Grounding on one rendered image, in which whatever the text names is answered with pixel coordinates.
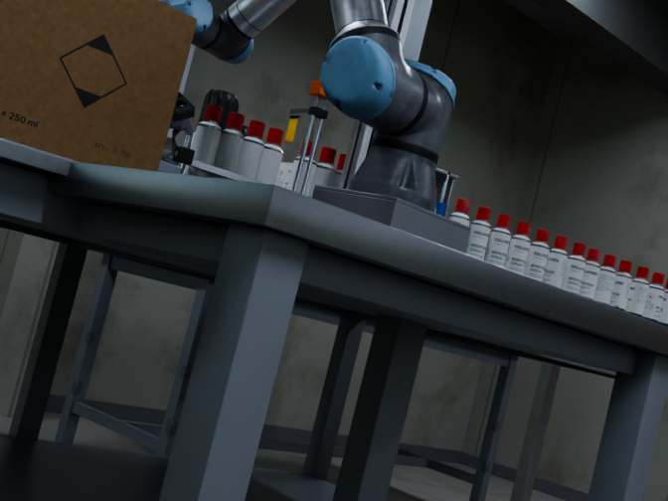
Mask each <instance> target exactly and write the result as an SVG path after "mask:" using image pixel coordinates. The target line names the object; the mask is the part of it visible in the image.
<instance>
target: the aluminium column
mask: <svg viewBox="0 0 668 501"><path fill-rule="evenodd" d="M415 1H416V0H385V3H384V6H385V11H386V16H387V22H388V26H389V27H391V28H393V29H395V30H396V31H397V32H398V33H399V35H400V38H401V43H402V48H404V44H405V40H406V36H407V32H408V28H409V24H410V20H411V16H412V12H413V8H414V5H415ZM374 134H375V129H374V128H372V127H370V126H368V125H367V124H365V123H363V122H361V121H359V120H357V119H355V122H354V126H353V130H352V134H351V138H350V142H349V146H348V150H347V154H346V158H345V162H344V166H343V170H342V174H341V178H340V182H339V186H338V188H340V189H346V190H348V188H349V184H350V181H351V179H352V178H353V177H354V176H355V174H356V172H357V171H358V169H359V167H360V166H361V164H362V163H363V161H364V160H365V158H366V157H367V155H368V154H369V151H370V148H371V145H372V141H373V137H374Z"/></svg>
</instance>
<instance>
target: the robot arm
mask: <svg viewBox="0 0 668 501"><path fill-rule="evenodd" d="M157 1H159V2H161V3H164V4H166V5H168V6H170V7H172V8H174V9H177V10H179V11H181V12H183V13H185V14H188V15H190V16H192V17H194V18H196V19H197V25H196V29H195V32H194V36H193V40H192V44H193V45H194V46H196V47H199V48H200V49H202V50H204V51H206V52H208V53H210V54H212V55H213V56H215V57H216V58H217V59H219V60H222V61H225V62H227V63H230V64H233V65H237V64H240V63H242V62H244V61H245V60H246V59H247V58H248V57H249V56H250V53H251V52H252V49H253V38H254V37H255V36H256V35H257V34H258V33H260V32H261V31H262V30H263V29H264V28H265V27H267V26H268V25H269V24H270V23H271V22H272V21H273V20H275V19H276V18H277V17H278V16H279V15H280V14H282V13H283V12H284V11H285V10H286V9H287V8H288V7H290V6H291V5H292V4H293V3H294V2H295V1H297V0H237V1H236V2H235V3H234V4H233V5H232V6H231V7H229V8H228V9H227V10H226V11H225V12H224V13H223V14H222V15H219V14H218V13H216V12H214V11H213V8H212V5H211V2H210V1H208V0H157ZM330 3H331V8H332V14H333V20H334V26H335V32H336V37H335V38H334V40H333V41H332V42H331V44H330V47H329V52H328V53H327V55H326V58H327V61H326V63H323V65H322V70H321V82H322V87H323V90H324V92H325V94H326V96H327V98H328V99H329V101H330V102H331V103H332V104H333V105H334V106H336V107H337V108H338V109H339V110H340V111H341V112H343V113H344V114H346V115H347V116H349V117H352V118H354V119H357V120H359V121H361V122H363V123H365V124H367V125H368V126H370V127H372V128H374V129H375V134H374V137H373V141H372V145H371V148H370V151H369V154H368V155H367V157H366V158H365V160H364V161H363V163H362V164H361V166H360V167H359V169H358V171H357V172H356V174H355V176H354V177H353V178H352V179H351V181H350V184H349V188H348V190H353V191H359V192H365V193H371V194H377V195H384V196H390V197H399V198H400V199H402V200H404V201H407V202H409V203H412V204H414V205H417V206H419V207H422V208H424V209H426V210H429V211H431V212H435V208H436V185H435V169H436V165H437V161H438V158H439V154H440V151H441V147H442V143H443V140H444V136H445V133H446V129H447V125H448V122H449V119H450V115H451V114H452V112H453V109H454V100H455V95H456V88H455V85H454V83H453V81H452V80H451V79H450V78H449V77H448V76H447V75H445V74H444V73H442V72H441V71H439V70H434V69H432V68H431V67H430V66H428V65H425V64H421V63H417V62H409V61H405V58H404V53H403V48H402V43H401V38H400V35H399V33H398V32H397V31H396V30H395V29H393V28H391V27H389V26H388V22H387V16H386V11H385V6H384V1H383V0H330ZM194 116H195V106H194V105H193V104H192V103H191V102H190V101H189V100H188V99H187V98H186V97H185V96H184V95H183V94H182V93H181V92H180V91H179V93H178V96H177V100H176V104H175V108H174V112H173V115H172V119H171V123H170V127H169V129H171V128H173V129H174V130H173V131H172V140H171V138H169V137H167V138H166V142H165V146H164V149H165V150H168V151H171V152H174V151H175V148H176V146H183V144H184V140H185V136H186V135H187V134H188V135H191V136H192V126H191V123H190V120H189V118H191V117H194Z"/></svg>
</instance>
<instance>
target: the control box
mask: <svg viewBox="0 0 668 501"><path fill-rule="evenodd" d="M432 3H433V0H416V1H415V5H414V8H413V12H412V16H411V20H410V24H409V28H408V32H407V36H406V40H405V44H404V48H403V53H404V58H405V61H409V62H417V63H418V60H419V56H420V52H421V47H422V43H423V39H424V35H425V31H426V27H427V23H428V19H429V15H430V11H431V7H432Z"/></svg>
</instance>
